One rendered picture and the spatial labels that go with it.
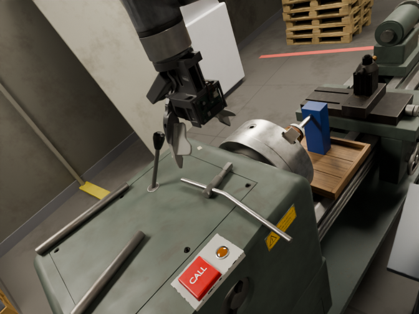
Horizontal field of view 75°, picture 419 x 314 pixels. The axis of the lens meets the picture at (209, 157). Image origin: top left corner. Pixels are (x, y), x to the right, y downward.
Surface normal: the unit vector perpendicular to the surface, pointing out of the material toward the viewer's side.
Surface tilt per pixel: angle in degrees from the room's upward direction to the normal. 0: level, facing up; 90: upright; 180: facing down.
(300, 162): 67
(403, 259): 0
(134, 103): 74
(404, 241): 0
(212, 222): 0
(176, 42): 90
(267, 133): 18
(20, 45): 90
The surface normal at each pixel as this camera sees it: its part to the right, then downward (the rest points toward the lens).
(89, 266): -0.33, -0.75
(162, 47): 0.01, 0.61
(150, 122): 0.64, -0.06
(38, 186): 0.76, 0.16
